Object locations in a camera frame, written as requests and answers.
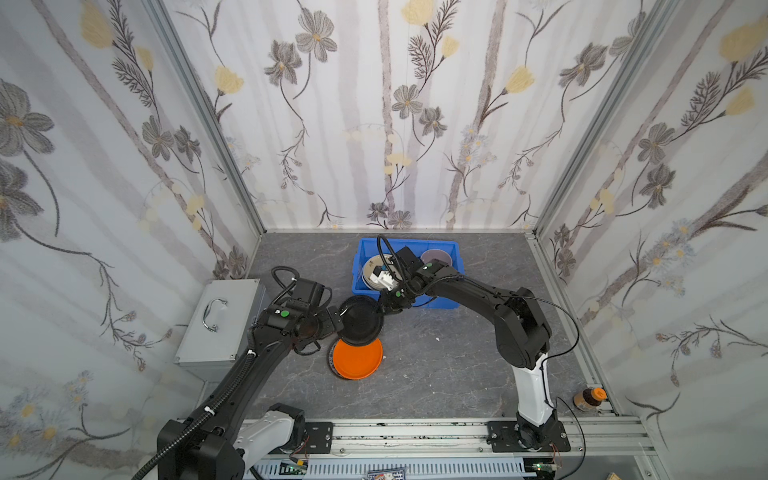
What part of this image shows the grey metal case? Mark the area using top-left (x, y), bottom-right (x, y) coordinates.
top-left (174, 279), bottom-right (266, 382)

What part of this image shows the yellow floral plate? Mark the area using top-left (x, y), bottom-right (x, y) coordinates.
top-left (361, 255), bottom-right (397, 291)

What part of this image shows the blue plastic bin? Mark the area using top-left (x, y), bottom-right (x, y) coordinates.
top-left (352, 238), bottom-right (464, 310)

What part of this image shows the lilac ceramic bowl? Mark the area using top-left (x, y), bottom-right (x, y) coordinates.
top-left (420, 249), bottom-right (453, 266)

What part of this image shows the orange plate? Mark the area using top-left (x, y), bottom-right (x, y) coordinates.
top-left (328, 339), bottom-right (384, 381)

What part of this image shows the black thin right cable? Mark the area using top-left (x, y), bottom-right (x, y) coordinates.
top-left (515, 293), bottom-right (588, 480)

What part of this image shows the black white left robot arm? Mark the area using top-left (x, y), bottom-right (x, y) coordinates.
top-left (154, 305), bottom-right (343, 479)

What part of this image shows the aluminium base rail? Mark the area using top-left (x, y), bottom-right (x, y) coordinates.
top-left (155, 417), bottom-right (667, 480)

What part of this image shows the black corrugated cable conduit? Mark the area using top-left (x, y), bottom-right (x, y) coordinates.
top-left (130, 350), bottom-right (259, 480)

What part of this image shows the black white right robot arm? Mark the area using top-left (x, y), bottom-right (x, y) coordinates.
top-left (378, 262), bottom-right (559, 451)

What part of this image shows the orange capped brown bottle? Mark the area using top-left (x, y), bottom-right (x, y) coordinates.
top-left (572, 387), bottom-right (607, 412)

